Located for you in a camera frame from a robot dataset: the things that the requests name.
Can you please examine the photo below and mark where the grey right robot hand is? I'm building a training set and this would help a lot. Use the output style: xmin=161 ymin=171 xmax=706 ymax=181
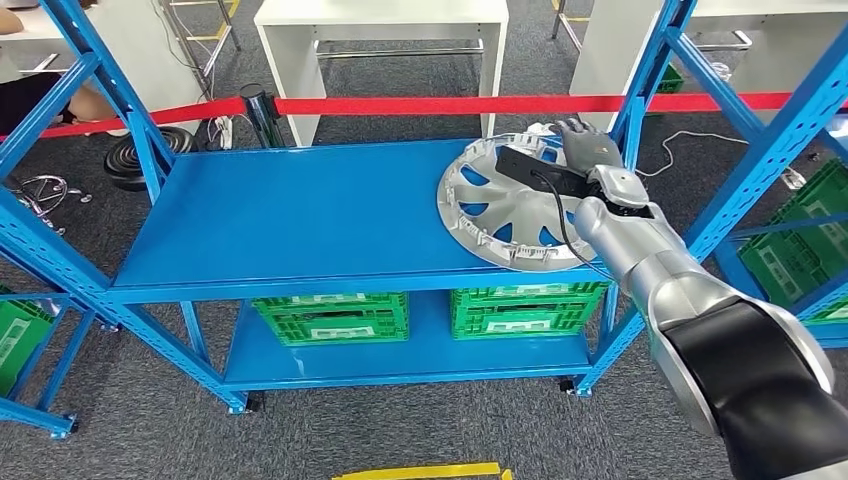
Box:
xmin=549 ymin=117 xmax=625 ymax=177

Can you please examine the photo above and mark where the silver plastic hubcap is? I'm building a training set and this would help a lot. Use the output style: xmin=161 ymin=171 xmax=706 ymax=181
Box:
xmin=435 ymin=131 xmax=601 ymax=273

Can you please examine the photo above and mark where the blue metal shelf rack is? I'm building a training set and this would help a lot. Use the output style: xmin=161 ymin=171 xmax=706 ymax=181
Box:
xmin=0 ymin=286 xmax=122 ymax=441
xmin=0 ymin=0 xmax=848 ymax=417
xmin=712 ymin=211 xmax=848 ymax=350

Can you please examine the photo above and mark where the red barrier belt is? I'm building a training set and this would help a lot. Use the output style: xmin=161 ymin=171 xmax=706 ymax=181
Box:
xmin=0 ymin=97 xmax=248 ymax=142
xmin=273 ymin=91 xmax=848 ymax=118

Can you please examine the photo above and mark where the white table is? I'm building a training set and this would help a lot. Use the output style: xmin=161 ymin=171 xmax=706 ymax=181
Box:
xmin=568 ymin=0 xmax=848 ymax=134
xmin=253 ymin=0 xmax=511 ymax=148
xmin=0 ymin=0 xmax=208 ymax=137

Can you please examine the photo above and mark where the white power strip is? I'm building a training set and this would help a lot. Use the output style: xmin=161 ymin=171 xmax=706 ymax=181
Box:
xmin=209 ymin=115 xmax=235 ymax=151

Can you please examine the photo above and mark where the black ribbed round base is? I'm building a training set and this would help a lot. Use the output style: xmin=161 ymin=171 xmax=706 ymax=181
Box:
xmin=103 ymin=125 xmax=200 ymax=193

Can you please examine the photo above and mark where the chrome chair base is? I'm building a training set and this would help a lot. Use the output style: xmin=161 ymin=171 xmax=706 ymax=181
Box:
xmin=9 ymin=174 xmax=93 ymax=236

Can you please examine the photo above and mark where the person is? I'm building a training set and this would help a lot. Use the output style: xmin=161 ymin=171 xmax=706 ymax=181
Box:
xmin=0 ymin=6 xmax=119 ymax=138

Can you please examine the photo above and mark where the wrist camera with black bracket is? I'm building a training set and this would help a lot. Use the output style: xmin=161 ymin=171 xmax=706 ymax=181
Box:
xmin=495 ymin=144 xmax=601 ymax=200

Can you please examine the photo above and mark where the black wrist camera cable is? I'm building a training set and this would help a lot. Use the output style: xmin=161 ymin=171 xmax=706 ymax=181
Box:
xmin=529 ymin=170 xmax=617 ymax=283

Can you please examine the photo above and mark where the white floor cable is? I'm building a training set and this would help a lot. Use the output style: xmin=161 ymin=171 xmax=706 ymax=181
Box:
xmin=634 ymin=129 xmax=751 ymax=179

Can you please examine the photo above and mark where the black stanchion post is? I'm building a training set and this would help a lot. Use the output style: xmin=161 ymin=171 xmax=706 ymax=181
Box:
xmin=239 ymin=82 xmax=287 ymax=148

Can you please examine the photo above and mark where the chrome tube frame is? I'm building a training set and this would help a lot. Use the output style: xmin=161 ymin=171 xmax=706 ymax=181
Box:
xmin=157 ymin=0 xmax=242 ymax=95

